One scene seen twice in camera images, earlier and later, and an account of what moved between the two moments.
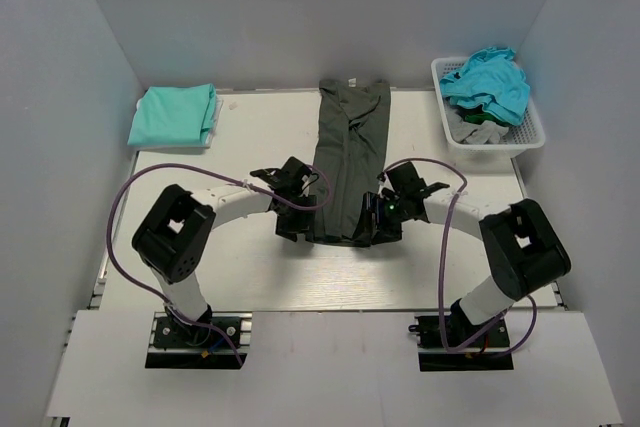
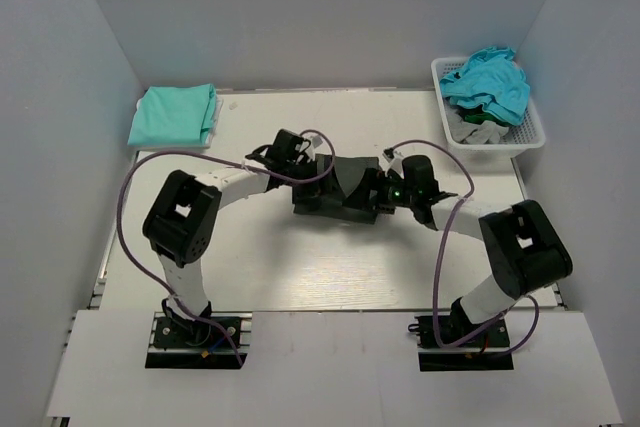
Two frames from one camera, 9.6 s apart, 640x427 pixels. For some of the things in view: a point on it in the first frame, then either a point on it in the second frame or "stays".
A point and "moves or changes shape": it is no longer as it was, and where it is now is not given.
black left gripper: x=304 y=225 -> x=310 y=164
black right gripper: x=373 y=203 -> x=379 y=182
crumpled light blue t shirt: x=491 y=79 stays
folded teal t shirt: x=174 y=115 stays
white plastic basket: x=526 y=135 stays
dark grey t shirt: x=350 y=144 moves or changes shape
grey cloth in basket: x=487 y=132 stays
